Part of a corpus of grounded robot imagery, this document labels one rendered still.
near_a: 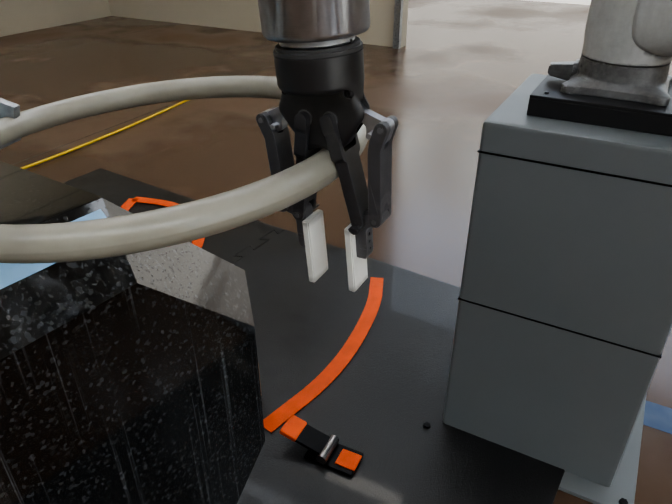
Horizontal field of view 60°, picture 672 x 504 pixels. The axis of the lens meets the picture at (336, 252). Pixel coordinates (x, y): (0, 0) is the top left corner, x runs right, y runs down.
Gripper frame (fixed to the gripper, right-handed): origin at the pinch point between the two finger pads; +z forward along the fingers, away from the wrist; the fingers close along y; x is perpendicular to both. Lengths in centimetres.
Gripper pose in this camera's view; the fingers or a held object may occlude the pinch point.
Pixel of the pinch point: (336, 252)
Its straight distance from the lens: 57.7
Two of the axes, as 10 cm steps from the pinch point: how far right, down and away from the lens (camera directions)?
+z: 0.8, 8.7, 4.9
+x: -4.8, 4.6, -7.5
